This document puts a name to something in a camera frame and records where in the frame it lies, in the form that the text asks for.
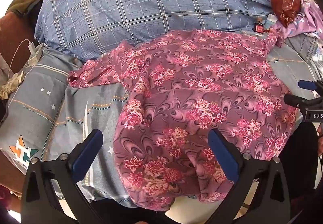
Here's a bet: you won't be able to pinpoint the olive green cloth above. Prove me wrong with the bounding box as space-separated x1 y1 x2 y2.
6 0 46 16

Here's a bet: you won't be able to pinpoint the grey printed bed sheet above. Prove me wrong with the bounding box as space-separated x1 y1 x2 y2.
0 29 323 209

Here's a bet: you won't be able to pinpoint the beige crumpled cloth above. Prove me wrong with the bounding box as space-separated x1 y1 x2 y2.
0 72 26 100

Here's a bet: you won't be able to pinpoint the white charging cable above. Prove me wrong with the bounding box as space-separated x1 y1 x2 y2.
7 38 31 81

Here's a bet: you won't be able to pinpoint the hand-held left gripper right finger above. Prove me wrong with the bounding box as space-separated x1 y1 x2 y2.
204 128 291 224

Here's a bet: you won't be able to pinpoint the brown headboard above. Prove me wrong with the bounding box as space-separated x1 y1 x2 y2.
0 11 44 74

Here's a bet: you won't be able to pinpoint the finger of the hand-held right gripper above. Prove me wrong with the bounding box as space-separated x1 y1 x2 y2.
283 94 309 109
298 80 323 91

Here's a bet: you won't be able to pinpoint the small red box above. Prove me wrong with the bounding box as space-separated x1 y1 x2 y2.
253 18 264 33

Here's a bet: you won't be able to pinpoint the purple floral cloth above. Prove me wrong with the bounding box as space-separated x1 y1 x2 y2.
274 0 323 48

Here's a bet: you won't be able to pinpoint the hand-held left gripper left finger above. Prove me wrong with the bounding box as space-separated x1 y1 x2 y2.
21 128 106 224

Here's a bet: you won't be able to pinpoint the light blue tissue pack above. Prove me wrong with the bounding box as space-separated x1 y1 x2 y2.
266 14 279 28

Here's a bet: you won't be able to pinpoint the blue denim jeans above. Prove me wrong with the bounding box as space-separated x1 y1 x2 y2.
285 33 323 71

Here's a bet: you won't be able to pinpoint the pink floral garment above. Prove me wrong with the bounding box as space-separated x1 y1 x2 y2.
68 29 299 212

